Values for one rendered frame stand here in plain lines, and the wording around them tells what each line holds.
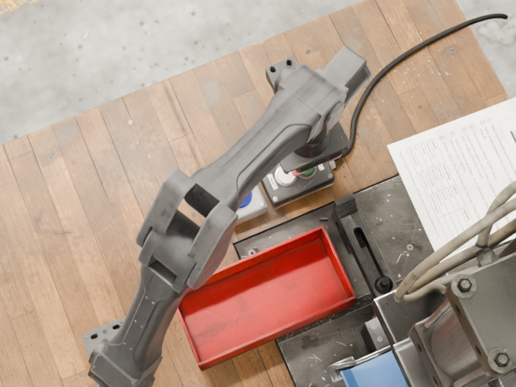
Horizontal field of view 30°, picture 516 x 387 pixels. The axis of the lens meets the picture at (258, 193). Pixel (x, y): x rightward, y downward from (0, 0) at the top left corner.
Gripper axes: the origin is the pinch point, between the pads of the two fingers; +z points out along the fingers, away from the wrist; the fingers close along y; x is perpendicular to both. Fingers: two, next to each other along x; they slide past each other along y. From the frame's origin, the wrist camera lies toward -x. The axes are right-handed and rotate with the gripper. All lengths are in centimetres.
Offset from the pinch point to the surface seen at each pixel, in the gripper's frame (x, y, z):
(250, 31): -69, -15, 97
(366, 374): 32.6, 5.7, -2.1
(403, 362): 34.4, 3.2, -21.3
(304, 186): 2.7, 1.7, 3.8
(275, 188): 1.1, 5.9, 3.7
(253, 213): 3.4, 10.6, 4.0
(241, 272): 10.6, 15.7, 6.1
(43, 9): -97, 34, 96
